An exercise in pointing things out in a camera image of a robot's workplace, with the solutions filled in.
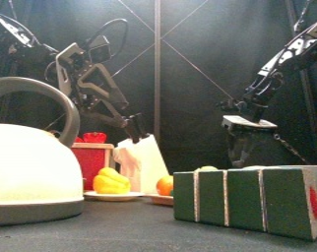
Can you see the pale yellow toy egg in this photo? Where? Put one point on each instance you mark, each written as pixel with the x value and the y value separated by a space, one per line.
pixel 207 168

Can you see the white plate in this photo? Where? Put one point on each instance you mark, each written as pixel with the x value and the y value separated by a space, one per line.
pixel 113 197

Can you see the white cloth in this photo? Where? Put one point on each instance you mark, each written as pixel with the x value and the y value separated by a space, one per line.
pixel 144 164

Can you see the red toy pepper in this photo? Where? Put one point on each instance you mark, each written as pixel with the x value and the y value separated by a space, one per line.
pixel 93 137

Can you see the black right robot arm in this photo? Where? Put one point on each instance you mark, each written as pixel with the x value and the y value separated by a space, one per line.
pixel 291 55

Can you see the green toy watermelon slice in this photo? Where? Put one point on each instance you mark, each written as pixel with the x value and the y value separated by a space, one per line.
pixel 183 197
pixel 244 200
pixel 211 198

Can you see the green watermelon end piece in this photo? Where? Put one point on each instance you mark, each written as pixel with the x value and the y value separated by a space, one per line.
pixel 287 203

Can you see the red box with wooden frame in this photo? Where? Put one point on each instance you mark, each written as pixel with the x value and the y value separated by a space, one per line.
pixel 91 164

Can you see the vertical metal frame pole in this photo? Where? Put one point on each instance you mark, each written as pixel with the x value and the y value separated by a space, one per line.
pixel 156 65

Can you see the yellow toy pepper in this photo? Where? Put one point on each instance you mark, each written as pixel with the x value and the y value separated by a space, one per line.
pixel 111 182

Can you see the orange toy fruit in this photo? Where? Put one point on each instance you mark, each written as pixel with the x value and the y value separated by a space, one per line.
pixel 166 186

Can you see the slanted metal frame pole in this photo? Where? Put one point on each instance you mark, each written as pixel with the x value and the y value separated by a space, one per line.
pixel 306 98

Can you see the wooden plate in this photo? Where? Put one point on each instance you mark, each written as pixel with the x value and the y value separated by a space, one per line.
pixel 160 199

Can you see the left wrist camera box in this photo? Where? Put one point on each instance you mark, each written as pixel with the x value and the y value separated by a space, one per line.
pixel 99 49

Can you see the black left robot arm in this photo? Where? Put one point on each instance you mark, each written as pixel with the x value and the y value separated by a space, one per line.
pixel 14 49

